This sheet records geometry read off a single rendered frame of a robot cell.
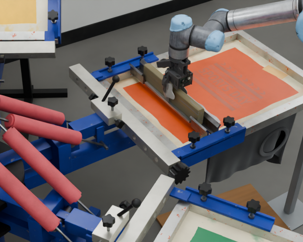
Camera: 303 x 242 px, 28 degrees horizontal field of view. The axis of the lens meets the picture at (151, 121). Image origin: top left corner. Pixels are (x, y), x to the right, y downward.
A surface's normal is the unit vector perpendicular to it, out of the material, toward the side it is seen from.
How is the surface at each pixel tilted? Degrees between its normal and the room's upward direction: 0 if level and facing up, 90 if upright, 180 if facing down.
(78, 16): 90
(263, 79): 0
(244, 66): 0
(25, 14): 32
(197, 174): 0
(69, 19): 90
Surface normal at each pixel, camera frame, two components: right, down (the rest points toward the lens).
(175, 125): 0.04, -0.78
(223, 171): 0.65, 0.56
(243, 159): 0.44, 0.67
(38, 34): 0.08, -0.32
